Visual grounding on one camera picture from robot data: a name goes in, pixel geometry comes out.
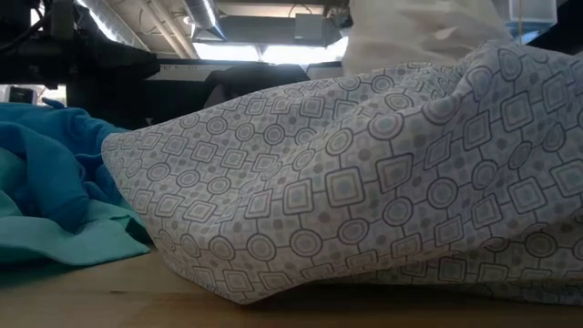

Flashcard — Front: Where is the white geometric print cloth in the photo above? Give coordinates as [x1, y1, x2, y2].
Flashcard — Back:
[100, 40, 583, 306]

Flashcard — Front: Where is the cream garment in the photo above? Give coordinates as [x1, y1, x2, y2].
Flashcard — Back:
[342, 0, 514, 77]

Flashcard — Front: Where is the teal cloth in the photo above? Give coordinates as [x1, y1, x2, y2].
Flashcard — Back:
[0, 148, 154, 268]

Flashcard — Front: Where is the grey ceiling unit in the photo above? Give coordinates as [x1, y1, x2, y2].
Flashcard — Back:
[217, 12, 350, 47]

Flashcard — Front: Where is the navy fabric bin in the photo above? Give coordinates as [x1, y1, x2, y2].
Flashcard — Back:
[66, 57, 239, 131]

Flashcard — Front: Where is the blue cloth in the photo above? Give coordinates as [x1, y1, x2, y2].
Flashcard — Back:
[0, 97, 133, 234]

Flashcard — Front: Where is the clear blue container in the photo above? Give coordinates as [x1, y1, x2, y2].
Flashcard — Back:
[507, 0, 559, 46]

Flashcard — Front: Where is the silver ventilation duct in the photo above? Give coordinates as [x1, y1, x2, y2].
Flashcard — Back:
[183, 0, 228, 41]

